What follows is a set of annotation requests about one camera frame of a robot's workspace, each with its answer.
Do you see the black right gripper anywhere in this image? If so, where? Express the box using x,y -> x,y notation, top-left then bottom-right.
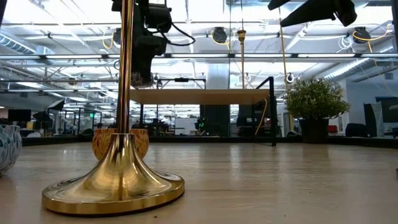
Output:
267,0 -> 358,28

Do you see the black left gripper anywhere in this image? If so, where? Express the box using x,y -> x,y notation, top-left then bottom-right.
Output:
131,12 -> 169,80

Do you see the brass candlestick holder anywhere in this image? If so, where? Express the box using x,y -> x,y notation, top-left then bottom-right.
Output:
41,0 -> 186,216
237,29 -> 248,90

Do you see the white candle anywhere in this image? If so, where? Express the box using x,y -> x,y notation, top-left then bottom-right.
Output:
91,128 -> 150,162

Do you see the wooden shelf with black legs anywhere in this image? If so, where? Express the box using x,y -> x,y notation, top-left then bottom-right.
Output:
129,76 -> 278,147

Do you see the whiteboard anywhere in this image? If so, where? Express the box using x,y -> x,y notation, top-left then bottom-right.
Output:
174,117 -> 198,136

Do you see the concrete column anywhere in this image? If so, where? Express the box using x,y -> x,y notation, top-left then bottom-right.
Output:
206,63 -> 231,138

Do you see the green potted plant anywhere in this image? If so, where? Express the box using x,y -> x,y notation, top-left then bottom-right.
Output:
283,76 -> 351,144

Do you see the black studio light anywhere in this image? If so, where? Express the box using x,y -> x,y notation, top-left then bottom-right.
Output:
46,98 -> 66,113

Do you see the black background monitor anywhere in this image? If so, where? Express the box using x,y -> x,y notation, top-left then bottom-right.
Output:
7,109 -> 32,123

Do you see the dark blue chair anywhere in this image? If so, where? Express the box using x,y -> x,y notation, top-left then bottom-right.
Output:
345,123 -> 368,138

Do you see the grey white panel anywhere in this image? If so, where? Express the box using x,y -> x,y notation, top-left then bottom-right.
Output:
363,101 -> 385,138

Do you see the dark background screen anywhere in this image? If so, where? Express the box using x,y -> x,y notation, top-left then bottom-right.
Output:
375,96 -> 398,124

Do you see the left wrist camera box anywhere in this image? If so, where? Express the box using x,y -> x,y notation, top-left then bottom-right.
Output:
145,2 -> 173,34

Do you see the long hanging yellow cable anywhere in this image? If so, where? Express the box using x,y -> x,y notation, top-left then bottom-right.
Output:
277,6 -> 295,133

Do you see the black aluminium table frame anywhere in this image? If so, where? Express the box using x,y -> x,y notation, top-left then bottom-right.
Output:
21,135 -> 398,149

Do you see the drooping yellow cable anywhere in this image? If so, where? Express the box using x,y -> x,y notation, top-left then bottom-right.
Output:
254,98 -> 269,136

